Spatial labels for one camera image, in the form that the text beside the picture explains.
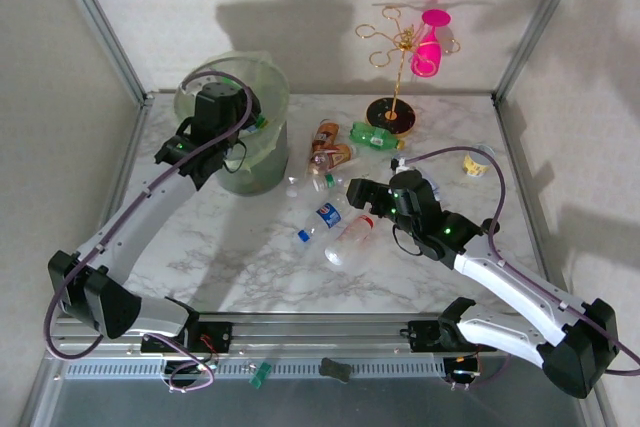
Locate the clear bottle white cap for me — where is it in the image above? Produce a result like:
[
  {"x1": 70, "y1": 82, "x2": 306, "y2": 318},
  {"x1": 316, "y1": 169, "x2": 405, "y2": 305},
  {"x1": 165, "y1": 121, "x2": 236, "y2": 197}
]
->
[{"x1": 310, "y1": 171, "x2": 351, "y2": 196}]

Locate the large clear plastic bottle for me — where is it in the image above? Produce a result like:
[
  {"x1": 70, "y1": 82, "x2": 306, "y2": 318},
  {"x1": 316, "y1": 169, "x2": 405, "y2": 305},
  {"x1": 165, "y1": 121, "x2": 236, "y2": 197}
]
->
[{"x1": 422, "y1": 174, "x2": 444, "y2": 203}]

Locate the clear bottle blue label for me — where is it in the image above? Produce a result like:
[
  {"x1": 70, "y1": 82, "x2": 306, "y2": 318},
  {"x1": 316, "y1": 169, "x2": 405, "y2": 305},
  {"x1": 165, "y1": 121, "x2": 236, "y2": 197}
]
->
[{"x1": 297, "y1": 199, "x2": 351, "y2": 244}]

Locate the orange milk tea bottle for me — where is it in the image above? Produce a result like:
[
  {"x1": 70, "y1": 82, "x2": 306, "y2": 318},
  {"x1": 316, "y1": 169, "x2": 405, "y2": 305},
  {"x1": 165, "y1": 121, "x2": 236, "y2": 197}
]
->
[{"x1": 305, "y1": 142, "x2": 357, "y2": 173}]

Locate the frosted bottle white cap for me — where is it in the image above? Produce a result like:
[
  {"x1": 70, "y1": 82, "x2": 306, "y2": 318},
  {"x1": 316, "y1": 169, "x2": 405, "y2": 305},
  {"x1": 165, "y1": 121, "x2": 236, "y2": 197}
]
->
[{"x1": 285, "y1": 146, "x2": 316, "y2": 198}]

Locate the brown Nescafe coffee bottle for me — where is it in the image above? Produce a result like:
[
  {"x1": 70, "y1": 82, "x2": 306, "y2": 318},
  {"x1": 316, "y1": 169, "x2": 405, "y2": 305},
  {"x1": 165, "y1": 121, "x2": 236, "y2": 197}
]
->
[{"x1": 310, "y1": 119, "x2": 342, "y2": 151}]

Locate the pale green bin liner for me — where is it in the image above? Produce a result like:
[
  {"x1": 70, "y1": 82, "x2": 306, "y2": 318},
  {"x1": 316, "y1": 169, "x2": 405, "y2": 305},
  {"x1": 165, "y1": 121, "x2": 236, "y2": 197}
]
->
[{"x1": 173, "y1": 49, "x2": 292, "y2": 168}]

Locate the grey mesh waste bin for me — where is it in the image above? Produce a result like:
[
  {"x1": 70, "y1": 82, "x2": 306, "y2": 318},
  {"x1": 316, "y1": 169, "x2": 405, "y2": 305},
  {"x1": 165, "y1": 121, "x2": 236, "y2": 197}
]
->
[{"x1": 173, "y1": 49, "x2": 292, "y2": 197}]

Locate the yellow tin can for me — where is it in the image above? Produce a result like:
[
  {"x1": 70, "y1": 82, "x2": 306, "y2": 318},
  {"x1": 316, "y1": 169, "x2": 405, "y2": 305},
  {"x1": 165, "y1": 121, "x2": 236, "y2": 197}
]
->
[{"x1": 462, "y1": 144, "x2": 496, "y2": 181}]

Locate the pink wine glass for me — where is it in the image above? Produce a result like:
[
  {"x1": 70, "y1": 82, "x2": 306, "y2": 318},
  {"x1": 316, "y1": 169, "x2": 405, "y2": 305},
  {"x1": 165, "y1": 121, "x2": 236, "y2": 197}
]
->
[{"x1": 410, "y1": 9, "x2": 451, "y2": 78}]

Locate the small green clip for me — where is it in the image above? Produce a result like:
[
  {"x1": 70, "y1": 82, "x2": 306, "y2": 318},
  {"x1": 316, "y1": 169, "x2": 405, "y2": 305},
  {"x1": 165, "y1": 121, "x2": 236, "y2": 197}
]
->
[{"x1": 248, "y1": 360, "x2": 274, "y2": 391}]

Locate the thin black right gripper cable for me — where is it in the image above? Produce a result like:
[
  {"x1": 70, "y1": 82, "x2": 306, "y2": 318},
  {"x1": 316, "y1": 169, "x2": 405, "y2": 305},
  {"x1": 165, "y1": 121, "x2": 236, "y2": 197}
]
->
[{"x1": 391, "y1": 224, "x2": 427, "y2": 256}]

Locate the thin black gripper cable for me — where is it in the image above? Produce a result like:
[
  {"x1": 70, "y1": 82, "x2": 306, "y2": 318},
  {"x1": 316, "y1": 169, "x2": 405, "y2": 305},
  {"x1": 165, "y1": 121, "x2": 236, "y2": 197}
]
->
[
  {"x1": 391, "y1": 224, "x2": 427, "y2": 256},
  {"x1": 223, "y1": 138, "x2": 251, "y2": 173}
]

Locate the thin black left gripper cable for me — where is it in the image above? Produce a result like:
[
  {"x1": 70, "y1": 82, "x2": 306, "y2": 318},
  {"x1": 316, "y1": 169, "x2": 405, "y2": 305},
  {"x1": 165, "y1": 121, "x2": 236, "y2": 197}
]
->
[{"x1": 223, "y1": 138, "x2": 251, "y2": 173}]

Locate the gold wire glass rack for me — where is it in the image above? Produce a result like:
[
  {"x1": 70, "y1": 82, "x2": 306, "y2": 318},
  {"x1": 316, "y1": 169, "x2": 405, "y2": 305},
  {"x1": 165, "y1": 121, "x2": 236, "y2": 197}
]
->
[{"x1": 354, "y1": 5, "x2": 462, "y2": 141}]

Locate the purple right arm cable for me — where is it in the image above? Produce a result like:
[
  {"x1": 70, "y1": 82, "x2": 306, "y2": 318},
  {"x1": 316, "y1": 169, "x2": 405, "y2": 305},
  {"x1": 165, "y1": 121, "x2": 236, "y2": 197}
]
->
[{"x1": 402, "y1": 146, "x2": 640, "y2": 393}]

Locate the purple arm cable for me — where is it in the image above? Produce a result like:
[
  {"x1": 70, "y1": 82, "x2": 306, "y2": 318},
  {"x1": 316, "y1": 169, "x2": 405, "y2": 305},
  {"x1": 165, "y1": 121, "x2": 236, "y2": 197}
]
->
[
  {"x1": 43, "y1": 71, "x2": 256, "y2": 393},
  {"x1": 402, "y1": 146, "x2": 640, "y2": 393}
]

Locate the aluminium side rail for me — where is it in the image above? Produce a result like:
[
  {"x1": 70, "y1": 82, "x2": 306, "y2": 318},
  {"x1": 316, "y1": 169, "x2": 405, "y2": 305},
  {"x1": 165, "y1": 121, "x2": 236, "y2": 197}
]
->
[
  {"x1": 492, "y1": 94, "x2": 571, "y2": 298},
  {"x1": 74, "y1": 99, "x2": 154, "y2": 258}
]

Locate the aluminium frame post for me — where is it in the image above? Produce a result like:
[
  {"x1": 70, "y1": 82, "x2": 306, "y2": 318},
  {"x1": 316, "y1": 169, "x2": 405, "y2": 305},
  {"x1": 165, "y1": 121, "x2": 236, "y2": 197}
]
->
[
  {"x1": 492, "y1": 0, "x2": 592, "y2": 104},
  {"x1": 47, "y1": 0, "x2": 154, "y2": 106}
]

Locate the aluminium mounting rail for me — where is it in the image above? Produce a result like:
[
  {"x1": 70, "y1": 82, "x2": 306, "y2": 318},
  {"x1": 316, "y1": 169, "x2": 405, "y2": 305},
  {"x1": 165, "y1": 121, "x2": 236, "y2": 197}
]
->
[{"x1": 42, "y1": 314, "x2": 596, "y2": 361}]

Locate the small black bracket piece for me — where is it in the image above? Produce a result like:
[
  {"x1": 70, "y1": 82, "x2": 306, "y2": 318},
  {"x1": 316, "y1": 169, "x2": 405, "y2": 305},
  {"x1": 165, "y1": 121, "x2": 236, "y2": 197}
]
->
[{"x1": 319, "y1": 357, "x2": 352, "y2": 384}]

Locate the perforated metal cable tray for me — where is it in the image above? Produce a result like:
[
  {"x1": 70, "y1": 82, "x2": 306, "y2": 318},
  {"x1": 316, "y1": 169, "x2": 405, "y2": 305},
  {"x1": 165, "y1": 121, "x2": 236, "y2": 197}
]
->
[{"x1": 59, "y1": 359, "x2": 449, "y2": 381}]

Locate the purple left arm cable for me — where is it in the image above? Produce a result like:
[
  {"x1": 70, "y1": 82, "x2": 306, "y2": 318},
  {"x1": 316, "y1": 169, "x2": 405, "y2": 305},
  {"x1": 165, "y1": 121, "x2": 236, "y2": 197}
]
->
[{"x1": 43, "y1": 71, "x2": 256, "y2": 393}]

